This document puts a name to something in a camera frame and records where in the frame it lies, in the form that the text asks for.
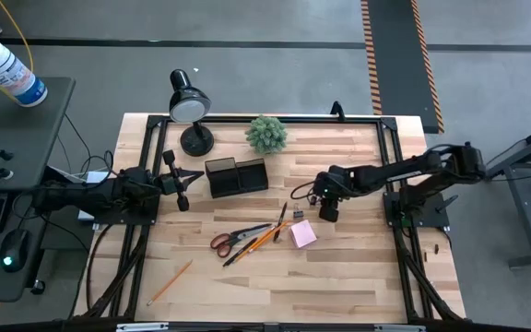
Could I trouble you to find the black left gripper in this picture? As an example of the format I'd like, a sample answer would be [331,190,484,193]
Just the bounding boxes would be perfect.
[154,149,206,212]

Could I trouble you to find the pink sticky note pad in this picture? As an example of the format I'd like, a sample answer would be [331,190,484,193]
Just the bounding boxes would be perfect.
[289,219,318,250]

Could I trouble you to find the black pen with clip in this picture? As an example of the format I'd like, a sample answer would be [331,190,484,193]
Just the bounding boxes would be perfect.
[272,201,289,243]

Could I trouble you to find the orange pencil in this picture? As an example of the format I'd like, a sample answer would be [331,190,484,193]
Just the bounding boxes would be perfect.
[146,259,194,307]
[242,219,291,259]
[233,225,278,265]

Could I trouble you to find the red and black scissors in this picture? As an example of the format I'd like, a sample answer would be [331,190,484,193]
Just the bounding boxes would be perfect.
[209,223,273,259]

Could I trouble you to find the black pen with scale print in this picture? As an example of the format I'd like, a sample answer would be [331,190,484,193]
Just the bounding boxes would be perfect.
[221,236,258,268]

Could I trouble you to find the black mesh desk organizer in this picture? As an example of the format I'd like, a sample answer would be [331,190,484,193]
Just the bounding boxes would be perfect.
[204,156,269,199]

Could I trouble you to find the black desk lamp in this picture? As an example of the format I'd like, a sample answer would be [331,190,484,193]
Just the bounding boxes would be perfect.
[168,68,215,158]

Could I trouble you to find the green artificial potted plant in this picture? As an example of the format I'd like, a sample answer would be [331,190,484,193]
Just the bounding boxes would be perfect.
[245,114,289,156]

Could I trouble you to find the black hazard-striped floor mat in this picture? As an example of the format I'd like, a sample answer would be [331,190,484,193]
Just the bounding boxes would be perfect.
[360,0,445,135]

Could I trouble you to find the black side desk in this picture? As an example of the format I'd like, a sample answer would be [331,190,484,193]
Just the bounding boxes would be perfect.
[0,73,77,303]

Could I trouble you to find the black computer mouse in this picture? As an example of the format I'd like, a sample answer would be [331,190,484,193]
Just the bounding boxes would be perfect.
[0,229,31,273]

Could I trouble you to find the grey metal table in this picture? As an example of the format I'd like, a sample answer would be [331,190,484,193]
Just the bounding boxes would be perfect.
[479,114,531,271]

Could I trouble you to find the white wipes canister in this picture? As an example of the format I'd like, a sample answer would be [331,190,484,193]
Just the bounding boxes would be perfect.
[0,37,49,109]

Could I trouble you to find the black right camera cable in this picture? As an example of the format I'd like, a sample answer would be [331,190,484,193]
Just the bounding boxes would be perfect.
[289,181,316,201]

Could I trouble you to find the silver frame bracket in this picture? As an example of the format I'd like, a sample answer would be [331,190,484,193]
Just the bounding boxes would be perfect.
[116,322,170,332]
[373,324,427,332]

